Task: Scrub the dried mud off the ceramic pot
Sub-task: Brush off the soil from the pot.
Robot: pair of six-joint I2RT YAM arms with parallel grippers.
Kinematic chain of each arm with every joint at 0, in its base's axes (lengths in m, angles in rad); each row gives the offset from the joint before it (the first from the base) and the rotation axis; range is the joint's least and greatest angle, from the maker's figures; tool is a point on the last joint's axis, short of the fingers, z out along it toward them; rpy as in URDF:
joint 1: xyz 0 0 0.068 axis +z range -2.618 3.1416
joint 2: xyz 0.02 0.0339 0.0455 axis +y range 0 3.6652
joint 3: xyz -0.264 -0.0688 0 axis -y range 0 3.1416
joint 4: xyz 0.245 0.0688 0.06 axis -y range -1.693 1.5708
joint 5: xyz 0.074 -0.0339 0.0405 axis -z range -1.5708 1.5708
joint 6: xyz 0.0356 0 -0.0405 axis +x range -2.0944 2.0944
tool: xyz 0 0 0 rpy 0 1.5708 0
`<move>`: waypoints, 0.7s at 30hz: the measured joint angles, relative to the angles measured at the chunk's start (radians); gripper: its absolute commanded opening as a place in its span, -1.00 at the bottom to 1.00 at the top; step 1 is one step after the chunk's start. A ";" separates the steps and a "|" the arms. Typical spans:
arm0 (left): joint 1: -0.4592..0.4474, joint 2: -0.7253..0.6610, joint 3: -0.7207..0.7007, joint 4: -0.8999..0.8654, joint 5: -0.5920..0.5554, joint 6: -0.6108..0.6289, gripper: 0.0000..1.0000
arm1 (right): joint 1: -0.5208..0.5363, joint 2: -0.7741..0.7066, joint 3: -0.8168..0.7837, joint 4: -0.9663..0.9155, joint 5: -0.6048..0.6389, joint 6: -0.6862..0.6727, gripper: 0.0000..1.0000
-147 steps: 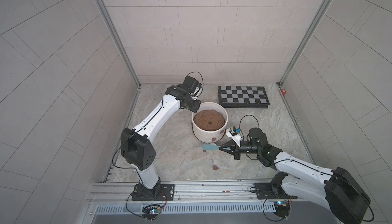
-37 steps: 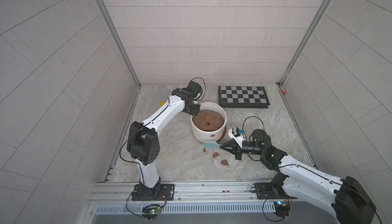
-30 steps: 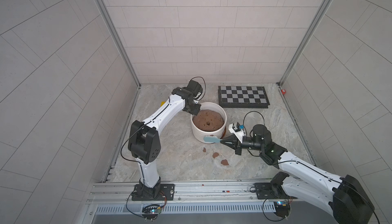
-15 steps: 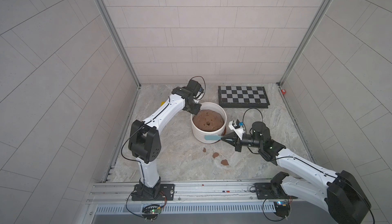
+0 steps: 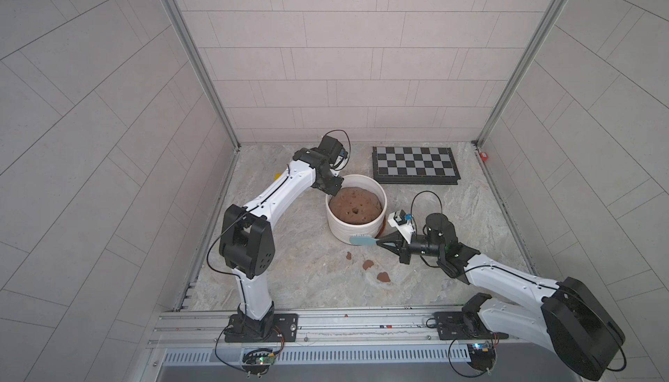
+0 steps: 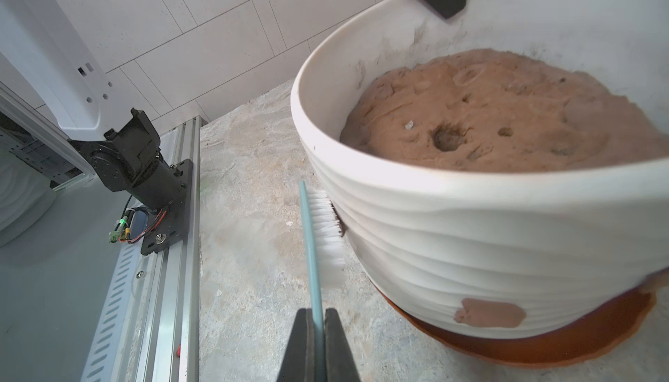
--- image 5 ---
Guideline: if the teal scrubbing brush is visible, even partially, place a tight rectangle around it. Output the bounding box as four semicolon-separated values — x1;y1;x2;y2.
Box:
349;236;377;246

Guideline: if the white ceramic pot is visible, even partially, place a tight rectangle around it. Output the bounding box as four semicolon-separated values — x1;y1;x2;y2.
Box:
325;175;388;245

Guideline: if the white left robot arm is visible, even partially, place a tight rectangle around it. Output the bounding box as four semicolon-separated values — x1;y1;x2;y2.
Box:
217;135;348;342

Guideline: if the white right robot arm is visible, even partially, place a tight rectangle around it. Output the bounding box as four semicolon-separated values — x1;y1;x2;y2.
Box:
373;211;625;381

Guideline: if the mud chunk on table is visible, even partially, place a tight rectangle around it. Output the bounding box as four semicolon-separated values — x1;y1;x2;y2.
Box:
376;272;391;283

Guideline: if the terracotta saucer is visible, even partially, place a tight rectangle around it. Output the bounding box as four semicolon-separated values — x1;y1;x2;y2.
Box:
375;218;388;239

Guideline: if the black and grey chessboard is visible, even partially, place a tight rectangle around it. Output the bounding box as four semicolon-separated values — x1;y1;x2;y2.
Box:
372;146;461;185

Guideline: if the right green circuit board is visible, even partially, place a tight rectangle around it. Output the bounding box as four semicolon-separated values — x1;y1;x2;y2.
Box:
467;342;497;373

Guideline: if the green circuit board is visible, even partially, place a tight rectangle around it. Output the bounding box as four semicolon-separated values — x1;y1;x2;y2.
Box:
241;348;278;374
467;342;497;373

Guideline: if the left green circuit board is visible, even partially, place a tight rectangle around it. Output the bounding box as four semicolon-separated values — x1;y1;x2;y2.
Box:
241;348;278;374

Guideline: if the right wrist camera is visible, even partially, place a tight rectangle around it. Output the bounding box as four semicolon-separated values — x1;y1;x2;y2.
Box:
387;209;416;244

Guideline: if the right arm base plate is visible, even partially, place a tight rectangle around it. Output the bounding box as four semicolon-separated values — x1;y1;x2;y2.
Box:
425;312;510;341

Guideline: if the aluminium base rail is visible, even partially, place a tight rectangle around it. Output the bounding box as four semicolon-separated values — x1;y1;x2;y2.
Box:
124;305;581;382

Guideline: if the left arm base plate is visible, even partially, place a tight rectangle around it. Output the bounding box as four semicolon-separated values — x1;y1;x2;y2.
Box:
224;312;299;343

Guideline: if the aluminium corner post left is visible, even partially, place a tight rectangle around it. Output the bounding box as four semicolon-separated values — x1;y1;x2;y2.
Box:
160;0;240;152

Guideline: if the aluminium corner post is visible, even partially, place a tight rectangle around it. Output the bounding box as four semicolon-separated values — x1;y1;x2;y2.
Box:
472;0;569;148
160;0;240;152

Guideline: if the aluminium corner post right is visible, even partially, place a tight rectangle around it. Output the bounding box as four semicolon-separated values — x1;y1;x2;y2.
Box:
472;0;569;148

